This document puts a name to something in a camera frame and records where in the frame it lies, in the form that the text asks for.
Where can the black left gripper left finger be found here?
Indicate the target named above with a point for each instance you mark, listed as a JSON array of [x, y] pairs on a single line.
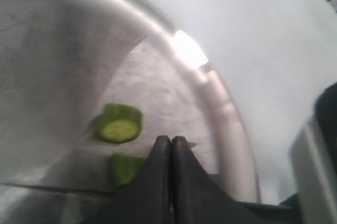
[[147, 198]]

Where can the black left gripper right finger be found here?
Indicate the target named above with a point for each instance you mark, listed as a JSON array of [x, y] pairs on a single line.
[[196, 197]]

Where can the dark green object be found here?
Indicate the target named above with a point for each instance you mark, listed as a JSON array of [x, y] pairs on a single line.
[[125, 167]]

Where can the black handled paring knife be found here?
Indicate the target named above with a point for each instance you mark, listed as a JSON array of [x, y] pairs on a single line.
[[60, 190]]

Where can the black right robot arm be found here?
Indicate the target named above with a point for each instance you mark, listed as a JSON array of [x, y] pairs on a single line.
[[325, 108]]

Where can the green vegetable piece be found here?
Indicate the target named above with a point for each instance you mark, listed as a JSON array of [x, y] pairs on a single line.
[[118, 123]]

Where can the round stainless steel plate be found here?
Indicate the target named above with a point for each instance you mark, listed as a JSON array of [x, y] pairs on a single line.
[[62, 61]]

